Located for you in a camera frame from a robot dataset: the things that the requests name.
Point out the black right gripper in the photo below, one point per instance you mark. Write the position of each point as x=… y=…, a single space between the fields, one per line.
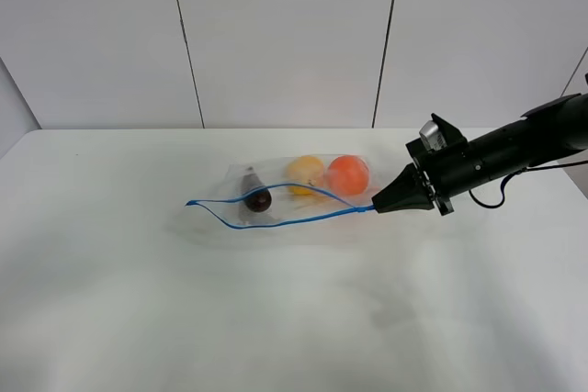
x=422 y=184

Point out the clear zip bag blue zipper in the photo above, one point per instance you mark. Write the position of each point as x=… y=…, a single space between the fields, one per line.
x=217 y=216

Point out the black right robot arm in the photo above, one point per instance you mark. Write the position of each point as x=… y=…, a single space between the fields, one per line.
x=547 y=133

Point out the orange fruit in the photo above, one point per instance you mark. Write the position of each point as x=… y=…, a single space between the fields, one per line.
x=347 y=175

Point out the yellow pear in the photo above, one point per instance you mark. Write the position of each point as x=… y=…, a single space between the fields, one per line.
x=307 y=172

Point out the purple eggplant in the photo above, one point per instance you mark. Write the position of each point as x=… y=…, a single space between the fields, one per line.
x=258 y=198

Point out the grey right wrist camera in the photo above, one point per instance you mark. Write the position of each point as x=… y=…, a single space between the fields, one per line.
x=432 y=136

